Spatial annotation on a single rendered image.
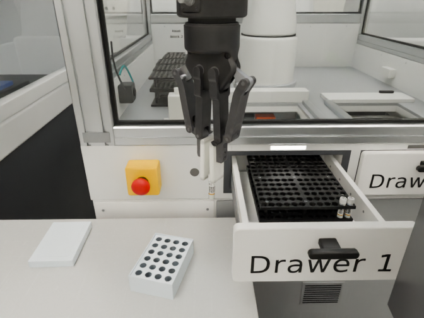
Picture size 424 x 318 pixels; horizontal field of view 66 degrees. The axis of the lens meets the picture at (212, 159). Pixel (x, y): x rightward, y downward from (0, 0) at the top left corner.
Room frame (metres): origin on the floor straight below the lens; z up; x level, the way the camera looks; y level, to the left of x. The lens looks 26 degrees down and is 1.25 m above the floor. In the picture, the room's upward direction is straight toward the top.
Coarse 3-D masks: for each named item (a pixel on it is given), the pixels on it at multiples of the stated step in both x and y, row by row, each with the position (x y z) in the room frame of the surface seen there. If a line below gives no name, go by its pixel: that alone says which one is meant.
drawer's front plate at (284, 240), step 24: (240, 240) 0.40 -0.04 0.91; (264, 240) 0.40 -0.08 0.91; (288, 240) 0.40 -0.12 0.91; (312, 240) 0.40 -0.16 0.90; (360, 240) 0.40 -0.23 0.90; (384, 240) 0.41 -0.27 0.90; (408, 240) 0.41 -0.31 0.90; (240, 264) 0.40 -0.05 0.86; (264, 264) 0.40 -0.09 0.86; (288, 264) 0.40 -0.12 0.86; (312, 264) 0.40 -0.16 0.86; (360, 264) 0.40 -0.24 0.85
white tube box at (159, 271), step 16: (160, 240) 0.54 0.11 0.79; (176, 240) 0.53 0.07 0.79; (192, 240) 0.53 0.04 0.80; (144, 256) 0.49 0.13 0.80; (160, 256) 0.49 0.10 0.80; (176, 256) 0.49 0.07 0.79; (144, 272) 0.45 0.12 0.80; (160, 272) 0.45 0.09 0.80; (176, 272) 0.45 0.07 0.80; (144, 288) 0.43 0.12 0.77; (160, 288) 0.42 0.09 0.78; (176, 288) 0.43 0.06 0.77
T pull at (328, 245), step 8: (320, 240) 0.40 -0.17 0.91; (328, 240) 0.40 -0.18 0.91; (336, 240) 0.40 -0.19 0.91; (328, 248) 0.38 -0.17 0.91; (336, 248) 0.38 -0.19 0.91; (344, 248) 0.38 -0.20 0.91; (352, 248) 0.38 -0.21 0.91; (312, 256) 0.37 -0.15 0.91; (320, 256) 0.37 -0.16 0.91; (328, 256) 0.37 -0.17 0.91; (336, 256) 0.37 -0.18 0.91; (344, 256) 0.37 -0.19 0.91; (352, 256) 0.37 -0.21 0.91
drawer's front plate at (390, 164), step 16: (368, 160) 0.67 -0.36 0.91; (384, 160) 0.67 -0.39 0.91; (400, 160) 0.67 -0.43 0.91; (416, 160) 0.67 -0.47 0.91; (368, 176) 0.67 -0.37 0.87; (384, 176) 0.67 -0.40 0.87; (400, 176) 0.67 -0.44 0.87; (416, 176) 0.67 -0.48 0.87; (368, 192) 0.67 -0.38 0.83; (384, 192) 0.67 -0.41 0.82; (400, 192) 0.67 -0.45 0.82; (416, 192) 0.67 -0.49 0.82
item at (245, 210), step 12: (240, 156) 0.75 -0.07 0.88; (324, 156) 0.75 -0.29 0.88; (240, 168) 0.75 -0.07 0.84; (336, 168) 0.67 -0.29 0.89; (240, 180) 0.71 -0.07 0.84; (348, 180) 0.61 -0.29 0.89; (240, 192) 0.56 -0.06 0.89; (348, 192) 0.59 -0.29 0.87; (360, 192) 0.56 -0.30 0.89; (240, 204) 0.52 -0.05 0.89; (252, 204) 0.60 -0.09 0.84; (360, 204) 0.54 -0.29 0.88; (240, 216) 0.48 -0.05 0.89; (252, 216) 0.56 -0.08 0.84; (360, 216) 0.53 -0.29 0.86; (372, 216) 0.49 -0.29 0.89
